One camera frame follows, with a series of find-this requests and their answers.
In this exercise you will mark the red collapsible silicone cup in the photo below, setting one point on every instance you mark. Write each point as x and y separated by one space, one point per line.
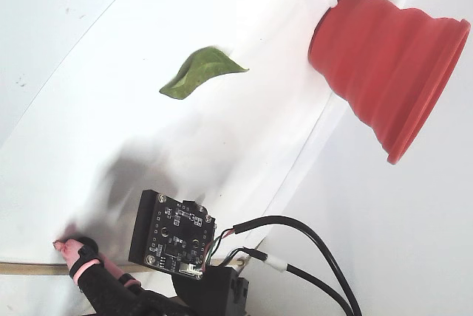
369 65

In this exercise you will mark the pink-sleeved gripper finger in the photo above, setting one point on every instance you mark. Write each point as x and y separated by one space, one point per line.
68 249

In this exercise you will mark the white paper sheet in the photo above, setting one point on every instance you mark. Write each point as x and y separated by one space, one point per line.
111 109

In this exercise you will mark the curled green leaf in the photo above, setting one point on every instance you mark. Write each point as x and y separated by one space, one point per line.
199 72

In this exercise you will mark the thin wooden stick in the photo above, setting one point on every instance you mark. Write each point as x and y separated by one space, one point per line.
29 268

